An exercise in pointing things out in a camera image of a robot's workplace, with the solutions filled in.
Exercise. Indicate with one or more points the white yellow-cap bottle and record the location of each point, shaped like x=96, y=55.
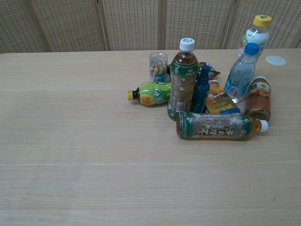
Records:
x=257, y=35

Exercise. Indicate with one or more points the bright green yellow-cap bottle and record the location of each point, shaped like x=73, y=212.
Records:
x=152, y=94

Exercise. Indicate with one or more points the upright green-label tea bottle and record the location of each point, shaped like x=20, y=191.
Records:
x=182, y=89

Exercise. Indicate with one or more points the clear cup of biscuit sticks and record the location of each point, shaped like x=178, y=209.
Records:
x=158, y=67

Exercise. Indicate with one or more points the dark teal spray bottle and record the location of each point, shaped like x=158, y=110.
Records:
x=200, y=94

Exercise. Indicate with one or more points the lying green-label tea bottle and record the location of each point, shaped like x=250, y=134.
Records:
x=211, y=126

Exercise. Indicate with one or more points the yellow snack packet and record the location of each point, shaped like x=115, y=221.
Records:
x=216, y=89

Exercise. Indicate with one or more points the blue yellow snack box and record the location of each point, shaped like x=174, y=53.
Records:
x=222, y=105

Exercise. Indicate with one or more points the dark foil snack bag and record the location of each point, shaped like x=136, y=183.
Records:
x=212, y=71

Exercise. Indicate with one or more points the woven folding screen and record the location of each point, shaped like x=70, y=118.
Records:
x=131, y=23

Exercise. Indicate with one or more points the clear blue-cap water bottle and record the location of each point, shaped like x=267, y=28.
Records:
x=240, y=77

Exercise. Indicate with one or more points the brown milk tea bottle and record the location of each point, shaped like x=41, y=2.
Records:
x=258, y=99

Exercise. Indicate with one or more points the white round lid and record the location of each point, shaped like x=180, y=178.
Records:
x=276, y=60

